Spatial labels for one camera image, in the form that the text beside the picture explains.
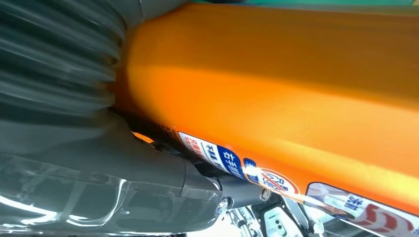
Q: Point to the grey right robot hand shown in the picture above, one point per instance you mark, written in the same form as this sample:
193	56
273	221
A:
98	183

